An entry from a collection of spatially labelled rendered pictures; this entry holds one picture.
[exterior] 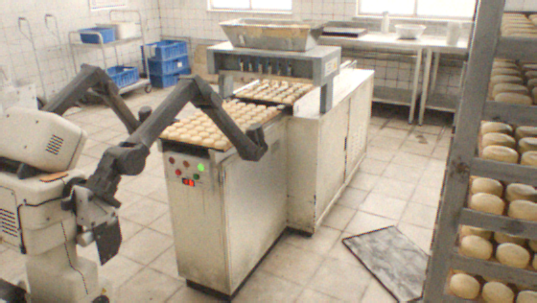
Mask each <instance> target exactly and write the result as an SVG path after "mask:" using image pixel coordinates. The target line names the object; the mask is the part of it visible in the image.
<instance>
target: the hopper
mask: <svg viewBox="0 0 537 303"><path fill-rule="evenodd" d="M263 23H264V24H263ZM218 24H219V25H220V26H221V28H222V30H223V32H224V33H225V35H226V36H227V37H228V39H229V41H230V42H231V46H232V47H239V48H251V49H263V50H274V51H286V52H298V53H305V52H308V51H310V50H312V49H314V47H315V46H316V45H317V42H318V40H319V38H320V36H321V33H322V31H323V29H324V27H325V25H326V24H327V21H306V20H285V19H264V18H239V19H234V20H230V21H226V22H222V23H218ZM269 24H272V25H276V26H268V25H269ZM294 24H296V25H299V26H303V25H308V26H312V27H311V28H296V27H291V26H290V25H294ZM278 26H283V27H278ZM286 26H288V27H286Z"/></svg>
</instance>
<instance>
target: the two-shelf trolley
mask: <svg viewBox="0 0 537 303"><path fill-rule="evenodd" d="M112 12H139V11H118V10H111V11H109V13H108V16H109V20H111V15H110V14H111V13H112ZM139 14H140V12H139ZM139 20H140V23H135V25H140V27H141V33H142V34H141V35H136V36H134V37H130V38H125V39H115V41H113V42H108V43H104V42H103V37H102V35H100V34H99V33H93V32H78V31H70V32H69V33H68V39H69V45H70V48H71V53H72V57H73V65H74V69H75V74H76V76H77V74H78V73H77V68H76V63H75V59H74V51H73V47H82V48H94V49H103V59H104V65H105V72H106V73H107V74H108V72H107V67H106V62H105V52H104V49H105V48H109V47H113V46H114V48H115V53H116V58H117V55H118V53H117V48H116V46H118V45H121V44H125V43H130V42H133V41H136V40H140V39H143V46H144V53H145V60H146V66H147V73H148V79H139V81H138V82H136V83H133V84H131V85H126V86H123V87H121V88H120V91H119V94H122V93H124V92H127V91H130V90H131V89H133V88H135V87H138V86H141V85H143V84H146V83H147V84H148V85H147V86H146V88H145V91H146V92H147V93H150V92H151V90H152V89H151V86H152V85H151V83H150V80H149V65H148V60H147V53H146V45H145V37H144V33H143V26H142V19H141V14H140V15H139ZM70 34H89V35H99V36H100V39H101V43H102V44H92V43H82V41H81V40H77V41H73V42H72V41H71V37H70ZM116 64H117V66H119V64H118V59H117V61H116ZM83 94H87V95H95V96H99V95H98V92H95V91H93V90H92V89H91V88H90V89H88V90H86V91H85V92H84V93H83ZM81 102H82V104H86V103H87V98H86V97H85V96H83V95H82V96H81Z"/></svg>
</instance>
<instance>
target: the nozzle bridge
mask: <svg viewBox="0 0 537 303"><path fill-rule="evenodd" d="M206 52H207V63H208V72H207V75H211V76H216V75H218V83H219V95H220V96H221V98H222V99H228V98H229V95H231V94H233V76H241V77H250V78H257V79H266V80H275V81H282V82H298V83H306V84H312V85H313V86H315V87H320V108H319V113H324V114H326V113H327V112H328V111H329V110H330V109H331V108H332V107H333V91H334V77H336V76H338V75H339V72H340V57H341V47H332V46H320V45H316V46H315V47H314V49H312V50H310V51H308V52H305V53H298V52H286V51H274V50H263V49H251V48H239V47H232V46H231V42H230V41H227V42H225V43H221V44H218V45H214V46H211V47H208V48H206ZM239 55H241V56H240V58H239V65H240V62H241V59H242V60H243V63H244V72H241V71H240V70H241V69H240V67H239V66H238V57H239ZM250 55H251V56H250ZM249 56H250V58H249V61H248V66H249V64H250V61H251V60H252V63H253V73H250V72H249V68H248V67H247V60H248V57H249ZM259 56H260V57H259ZM258 57H259V59H258V64H257V66H258V65H259V61H261V62H262V74H259V73H258V72H259V71H258V69H257V67H256V62H257V58H258ZM269 57H270V58H269ZM268 58H269V60H268ZM278 59H279V60H278ZM289 59H291V60H290V62H289V64H291V65H292V75H291V76H288V72H287V64H288V61H289ZM277 60H278V63H281V68H282V73H281V74H282V75H277V74H278V73H277V71H276V62H277ZM267 61H268V62H271V65H272V74H271V75H269V70H268V69H267ZM278 63H277V68H278Z"/></svg>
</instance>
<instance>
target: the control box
mask: <svg viewBox="0 0 537 303"><path fill-rule="evenodd" d="M170 157H172V158H173V159H174V160H175V164H171V163H170V161H169V158H170ZM165 159H166V167H167V174H168V180H171V181H174V182H178V183H182V184H184V183H185V182H186V184H184V185H188V186H190V182H192V181H193V186H192V187H196V188H200V189H203V190H206V191H210V192H211V191H212V190H213V189H214V177H213V164H210V160H208V159H204V158H200V157H195V156H191V155H187V154H182V153H179V152H174V151H167V152H165ZM183 161H187V162H188V163H189V167H188V168H185V167H184V166H183ZM199 164H201V165H203V167H204V171H200V170H199V169H198V165H199ZM176 170H180V171H181V175H177V174H176V173H175V171H176ZM193 174H198V175H199V179H198V180H195V179H194V178H193ZM183 178H185V179H186V181H185V179H184V181H185V182H184V183H183ZM189 180H192V181H189Z"/></svg>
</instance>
